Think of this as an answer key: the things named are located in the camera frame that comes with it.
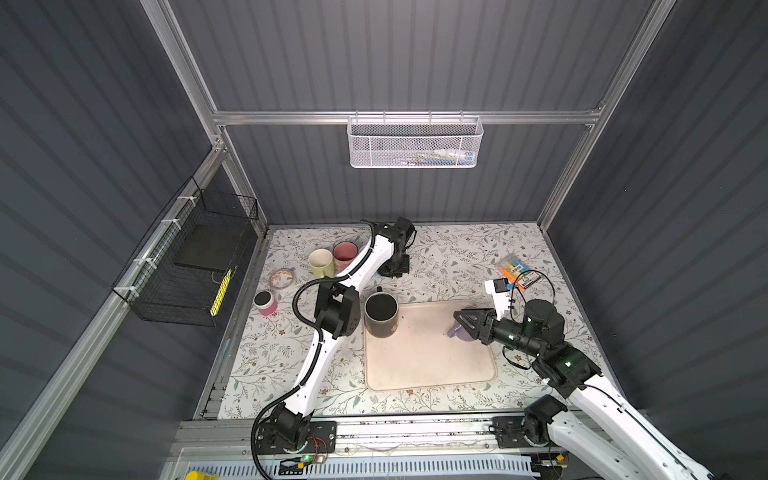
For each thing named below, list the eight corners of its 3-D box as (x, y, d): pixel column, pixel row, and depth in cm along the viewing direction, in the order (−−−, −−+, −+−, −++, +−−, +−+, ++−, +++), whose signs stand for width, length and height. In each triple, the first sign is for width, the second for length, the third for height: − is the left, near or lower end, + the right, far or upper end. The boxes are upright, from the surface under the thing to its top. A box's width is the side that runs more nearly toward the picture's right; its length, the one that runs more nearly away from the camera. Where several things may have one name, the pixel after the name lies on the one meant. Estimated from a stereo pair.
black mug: (366, 337, 92) (363, 320, 83) (368, 306, 99) (365, 287, 90) (398, 337, 92) (398, 320, 83) (397, 306, 99) (398, 287, 90)
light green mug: (311, 286, 105) (305, 269, 97) (316, 266, 110) (310, 248, 102) (334, 286, 105) (330, 269, 97) (337, 266, 110) (333, 248, 102)
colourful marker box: (520, 292, 103) (522, 288, 101) (495, 270, 109) (497, 266, 107) (538, 280, 106) (540, 276, 104) (513, 259, 112) (515, 255, 111)
